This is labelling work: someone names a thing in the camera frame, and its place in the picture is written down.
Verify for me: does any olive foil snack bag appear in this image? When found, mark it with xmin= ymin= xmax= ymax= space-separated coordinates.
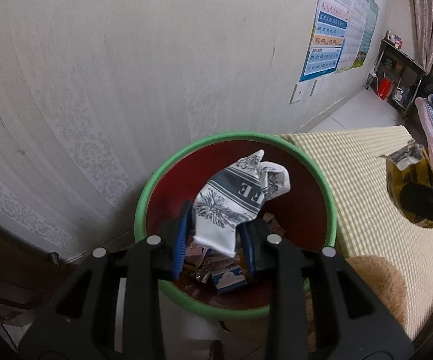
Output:
xmin=386 ymin=140 xmax=433 ymax=229

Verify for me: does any blue white small wrapper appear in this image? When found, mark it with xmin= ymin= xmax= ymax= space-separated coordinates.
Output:
xmin=212 ymin=265 xmax=246 ymax=293

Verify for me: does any white grey printed paper bag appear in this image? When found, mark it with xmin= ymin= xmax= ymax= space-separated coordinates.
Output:
xmin=192 ymin=150 xmax=291 ymax=258

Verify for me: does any yellow checkered mat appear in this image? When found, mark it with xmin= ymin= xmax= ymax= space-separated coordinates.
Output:
xmin=282 ymin=126 xmax=433 ymax=359

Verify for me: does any dark storage shelf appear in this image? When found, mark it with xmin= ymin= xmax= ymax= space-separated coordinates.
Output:
xmin=364 ymin=39 xmax=427 ymax=119

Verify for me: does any red bin green rim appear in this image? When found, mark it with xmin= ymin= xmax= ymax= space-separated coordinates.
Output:
xmin=134 ymin=132 xmax=337 ymax=321

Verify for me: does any white wall switch plate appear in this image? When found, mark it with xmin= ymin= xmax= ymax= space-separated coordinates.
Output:
xmin=290 ymin=80 xmax=313 ymax=104

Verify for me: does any green bordered wall poster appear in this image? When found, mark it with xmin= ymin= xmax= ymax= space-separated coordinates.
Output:
xmin=336 ymin=0 xmax=378 ymax=72

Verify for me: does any blue educational wall poster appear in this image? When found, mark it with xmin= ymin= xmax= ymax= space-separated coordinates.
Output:
xmin=300 ymin=0 xmax=355 ymax=82

